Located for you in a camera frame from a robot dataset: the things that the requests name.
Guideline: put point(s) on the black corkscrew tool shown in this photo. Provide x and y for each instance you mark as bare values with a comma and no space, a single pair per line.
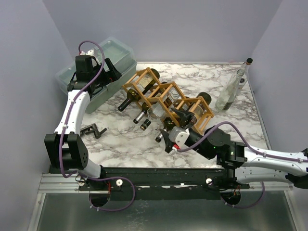
92,129

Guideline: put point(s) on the tall clear glass bottle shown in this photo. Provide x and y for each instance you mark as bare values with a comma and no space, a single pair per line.
228,95

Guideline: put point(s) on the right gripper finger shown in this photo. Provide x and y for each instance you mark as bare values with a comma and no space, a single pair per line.
186,118
169,145

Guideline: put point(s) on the green wine bottle brown label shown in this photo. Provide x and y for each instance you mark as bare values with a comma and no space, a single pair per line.
144,108

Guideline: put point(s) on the dark green wine bottle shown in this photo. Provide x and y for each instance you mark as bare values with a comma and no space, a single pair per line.
138,85

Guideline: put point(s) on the clear bottle black cap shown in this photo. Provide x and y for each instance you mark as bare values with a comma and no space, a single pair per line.
244,78

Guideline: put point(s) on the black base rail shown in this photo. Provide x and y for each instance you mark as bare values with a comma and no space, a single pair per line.
126,183

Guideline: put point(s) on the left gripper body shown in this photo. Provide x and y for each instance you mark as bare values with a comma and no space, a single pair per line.
106,77

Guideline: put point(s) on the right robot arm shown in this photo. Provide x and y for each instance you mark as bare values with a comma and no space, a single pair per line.
244,162

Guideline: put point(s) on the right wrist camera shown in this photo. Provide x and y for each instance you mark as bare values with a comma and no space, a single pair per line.
179,136

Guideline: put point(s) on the clear square liquor bottle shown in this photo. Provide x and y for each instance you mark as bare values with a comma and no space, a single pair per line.
156,111

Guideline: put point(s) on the translucent green storage box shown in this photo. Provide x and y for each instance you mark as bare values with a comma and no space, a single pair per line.
121,56

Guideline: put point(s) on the wooden wine rack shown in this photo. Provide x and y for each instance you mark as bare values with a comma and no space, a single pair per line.
166,86

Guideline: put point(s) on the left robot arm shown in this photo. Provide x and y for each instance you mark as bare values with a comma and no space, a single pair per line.
64,146

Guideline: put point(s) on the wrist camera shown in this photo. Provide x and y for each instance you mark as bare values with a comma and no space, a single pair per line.
179,136
94,55

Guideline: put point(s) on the green bottle silver capsule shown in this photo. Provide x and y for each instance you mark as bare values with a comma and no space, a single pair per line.
200,112

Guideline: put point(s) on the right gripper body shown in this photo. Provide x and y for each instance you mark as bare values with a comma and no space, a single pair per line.
177,126

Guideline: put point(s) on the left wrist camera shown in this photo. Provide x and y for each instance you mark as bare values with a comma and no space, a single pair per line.
94,55

